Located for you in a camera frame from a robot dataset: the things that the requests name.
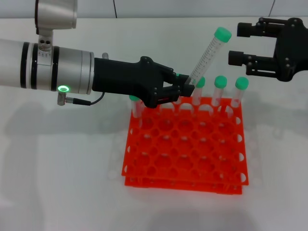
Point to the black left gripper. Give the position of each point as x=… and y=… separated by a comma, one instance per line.
x=125, y=77

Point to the clear graduated tube green cap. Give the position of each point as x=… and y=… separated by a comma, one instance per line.
x=209, y=55

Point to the orange plastic test tube rack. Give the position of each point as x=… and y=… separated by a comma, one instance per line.
x=183, y=149

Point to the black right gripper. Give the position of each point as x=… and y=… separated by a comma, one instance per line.
x=292, y=48

